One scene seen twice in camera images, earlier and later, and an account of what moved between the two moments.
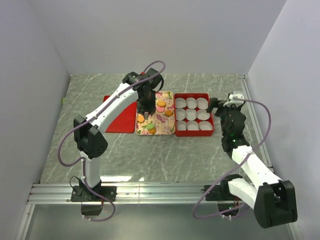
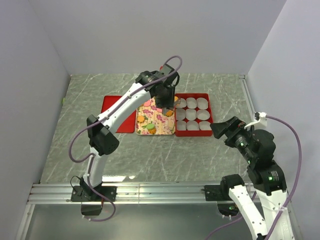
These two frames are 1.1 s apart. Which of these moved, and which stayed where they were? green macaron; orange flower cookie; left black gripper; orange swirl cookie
Moved: left black gripper
Stayed: green macaron; orange flower cookie; orange swirl cookie
